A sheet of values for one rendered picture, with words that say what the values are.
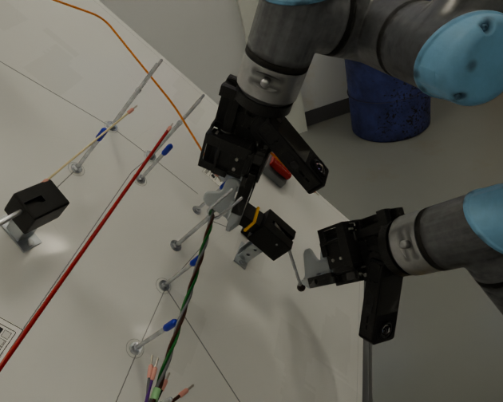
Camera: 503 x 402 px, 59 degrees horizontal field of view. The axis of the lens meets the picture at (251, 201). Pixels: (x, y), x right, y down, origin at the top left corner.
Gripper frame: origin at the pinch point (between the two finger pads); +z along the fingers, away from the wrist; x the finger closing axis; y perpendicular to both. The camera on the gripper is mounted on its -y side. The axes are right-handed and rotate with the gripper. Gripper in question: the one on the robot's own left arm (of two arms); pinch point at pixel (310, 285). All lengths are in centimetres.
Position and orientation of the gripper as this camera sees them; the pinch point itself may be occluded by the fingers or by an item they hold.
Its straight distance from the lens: 72.2
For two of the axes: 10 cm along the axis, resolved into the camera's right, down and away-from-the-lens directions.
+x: -8.3, 0.5, -5.5
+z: -5.1, 2.9, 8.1
